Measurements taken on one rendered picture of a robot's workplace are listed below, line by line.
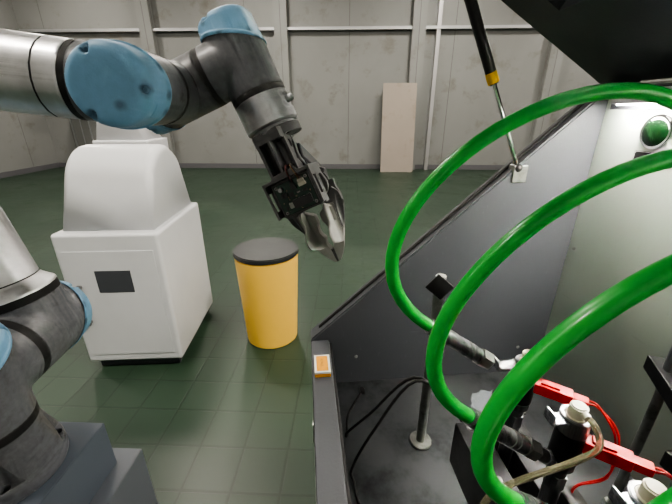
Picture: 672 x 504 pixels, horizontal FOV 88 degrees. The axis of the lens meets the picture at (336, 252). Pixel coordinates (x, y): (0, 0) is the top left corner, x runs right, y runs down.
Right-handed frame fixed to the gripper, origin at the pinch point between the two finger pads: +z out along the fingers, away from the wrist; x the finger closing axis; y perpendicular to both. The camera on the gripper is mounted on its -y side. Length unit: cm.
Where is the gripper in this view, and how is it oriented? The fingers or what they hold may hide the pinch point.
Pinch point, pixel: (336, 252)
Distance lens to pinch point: 55.1
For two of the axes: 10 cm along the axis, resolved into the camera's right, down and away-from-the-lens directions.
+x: 9.0, -3.5, -2.7
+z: 4.1, 8.9, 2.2
